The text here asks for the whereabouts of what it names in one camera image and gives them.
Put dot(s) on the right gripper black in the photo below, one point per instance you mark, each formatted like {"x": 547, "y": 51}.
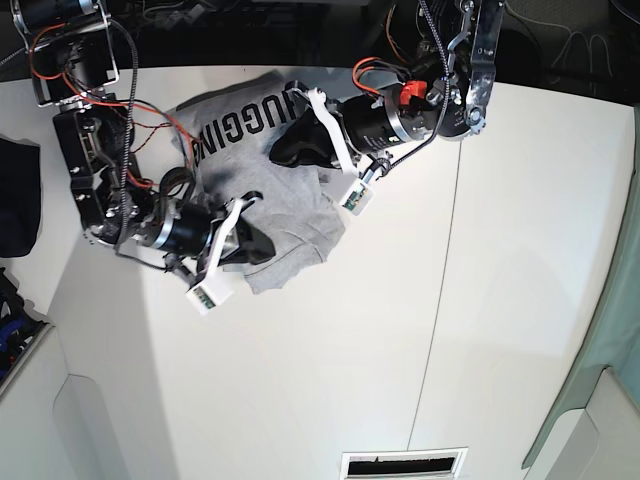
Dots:
{"x": 194, "y": 239}

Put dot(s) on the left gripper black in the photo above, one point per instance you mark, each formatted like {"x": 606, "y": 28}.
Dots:
{"x": 367, "y": 125}

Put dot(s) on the grey t-shirt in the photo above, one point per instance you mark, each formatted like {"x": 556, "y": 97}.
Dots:
{"x": 234, "y": 129}

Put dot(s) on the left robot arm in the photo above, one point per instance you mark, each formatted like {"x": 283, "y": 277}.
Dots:
{"x": 442, "y": 91}

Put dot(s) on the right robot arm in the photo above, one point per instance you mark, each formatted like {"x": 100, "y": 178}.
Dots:
{"x": 70, "y": 50}

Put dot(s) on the dark navy cloth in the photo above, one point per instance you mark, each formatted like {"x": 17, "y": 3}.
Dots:
{"x": 21, "y": 200}

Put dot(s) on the black blue items pile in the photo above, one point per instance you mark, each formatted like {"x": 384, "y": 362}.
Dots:
{"x": 19, "y": 329}

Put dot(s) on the white vent slot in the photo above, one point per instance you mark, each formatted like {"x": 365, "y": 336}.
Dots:
{"x": 414, "y": 464}

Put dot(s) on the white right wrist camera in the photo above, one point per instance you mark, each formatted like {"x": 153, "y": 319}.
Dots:
{"x": 209, "y": 293}

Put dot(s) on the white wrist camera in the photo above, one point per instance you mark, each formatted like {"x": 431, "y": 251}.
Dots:
{"x": 357, "y": 197}
{"x": 209, "y": 293}

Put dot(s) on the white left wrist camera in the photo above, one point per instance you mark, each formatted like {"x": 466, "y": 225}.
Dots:
{"x": 357, "y": 197}

